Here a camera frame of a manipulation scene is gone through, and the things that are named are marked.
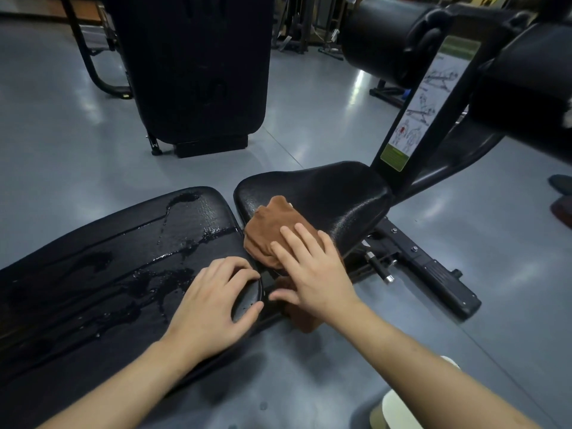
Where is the person's right hand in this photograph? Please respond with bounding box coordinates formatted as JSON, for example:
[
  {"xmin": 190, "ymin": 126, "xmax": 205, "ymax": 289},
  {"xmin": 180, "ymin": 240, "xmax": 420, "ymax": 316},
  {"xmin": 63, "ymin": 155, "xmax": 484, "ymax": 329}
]
[{"xmin": 268, "ymin": 222, "xmax": 363, "ymax": 325}]

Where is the person's left hand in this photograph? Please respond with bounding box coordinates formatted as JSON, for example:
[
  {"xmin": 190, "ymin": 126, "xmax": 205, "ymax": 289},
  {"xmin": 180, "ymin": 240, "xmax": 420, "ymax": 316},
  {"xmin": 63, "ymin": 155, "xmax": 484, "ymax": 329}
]
[{"xmin": 163, "ymin": 256, "xmax": 265, "ymax": 367}]

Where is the brown cleaning cloth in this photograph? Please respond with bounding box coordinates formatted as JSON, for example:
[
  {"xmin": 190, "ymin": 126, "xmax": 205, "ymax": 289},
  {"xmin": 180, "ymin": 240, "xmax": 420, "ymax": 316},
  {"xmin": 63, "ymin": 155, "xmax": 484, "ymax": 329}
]
[{"xmin": 243, "ymin": 195, "xmax": 345, "ymax": 334}]

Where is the black padded gym bench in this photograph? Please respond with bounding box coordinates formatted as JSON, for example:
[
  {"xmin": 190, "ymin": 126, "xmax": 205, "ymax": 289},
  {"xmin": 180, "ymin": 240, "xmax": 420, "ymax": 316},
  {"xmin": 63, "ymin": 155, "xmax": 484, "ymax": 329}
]
[{"xmin": 0, "ymin": 0, "xmax": 572, "ymax": 429}]

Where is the person's right forearm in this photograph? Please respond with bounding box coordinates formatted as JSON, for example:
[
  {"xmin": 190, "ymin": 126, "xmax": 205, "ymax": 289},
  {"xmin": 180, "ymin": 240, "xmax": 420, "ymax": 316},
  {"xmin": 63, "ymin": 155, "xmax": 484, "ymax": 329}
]
[{"xmin": 330, "ymin": 301, "xmax": 544, "ymax": 429}]

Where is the person's left forearm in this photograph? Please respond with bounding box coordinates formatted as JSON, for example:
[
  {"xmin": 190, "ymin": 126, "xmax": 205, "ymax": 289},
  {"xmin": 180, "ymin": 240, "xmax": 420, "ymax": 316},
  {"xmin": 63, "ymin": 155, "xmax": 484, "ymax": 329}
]
[{"xmin": 38, "ymin": 337, "xmax": 213, "ymax": 429}]

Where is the pale green basin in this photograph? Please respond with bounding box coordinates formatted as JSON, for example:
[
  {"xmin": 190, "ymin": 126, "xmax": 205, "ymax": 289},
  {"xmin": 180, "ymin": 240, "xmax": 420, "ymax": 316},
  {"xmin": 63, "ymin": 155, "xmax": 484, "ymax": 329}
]
[{"xmin": 371, "ymin": 355, "xmax": 461, "ymax": 429}]

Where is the black cable machine rack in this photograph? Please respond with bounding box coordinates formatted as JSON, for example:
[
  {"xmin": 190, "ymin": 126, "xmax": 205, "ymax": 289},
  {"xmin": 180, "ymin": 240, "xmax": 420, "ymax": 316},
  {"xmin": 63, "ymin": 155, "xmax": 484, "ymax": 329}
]
[{"xmin": 272, "ymin": 0, "xmax": 349, "ymax": 61}]

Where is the black curved machine frame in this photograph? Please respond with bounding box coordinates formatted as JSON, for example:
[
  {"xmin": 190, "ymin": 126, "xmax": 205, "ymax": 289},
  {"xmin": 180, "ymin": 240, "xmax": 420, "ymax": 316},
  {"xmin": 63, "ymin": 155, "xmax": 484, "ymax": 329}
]
[{"xmin": 60, "ymin": 0, "xmax": 135, "ymax": 100}]

